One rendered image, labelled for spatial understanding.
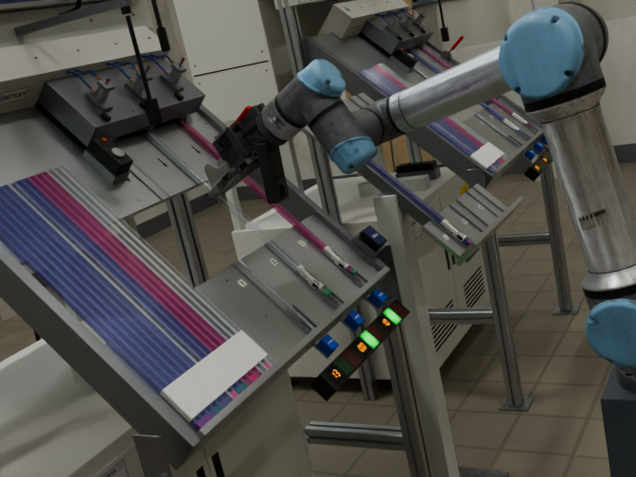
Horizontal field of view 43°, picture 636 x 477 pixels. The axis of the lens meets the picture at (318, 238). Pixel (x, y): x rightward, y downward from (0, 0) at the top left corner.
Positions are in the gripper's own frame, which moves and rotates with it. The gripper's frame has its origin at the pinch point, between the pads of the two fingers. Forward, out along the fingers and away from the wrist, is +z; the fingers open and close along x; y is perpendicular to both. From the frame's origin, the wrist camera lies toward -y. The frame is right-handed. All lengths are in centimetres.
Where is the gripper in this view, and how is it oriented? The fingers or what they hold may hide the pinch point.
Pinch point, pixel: (218, 194)
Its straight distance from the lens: 158.5
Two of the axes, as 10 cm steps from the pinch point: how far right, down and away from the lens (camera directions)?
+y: -6.0, -8.0, 0.3
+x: -4.7, 3.2, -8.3
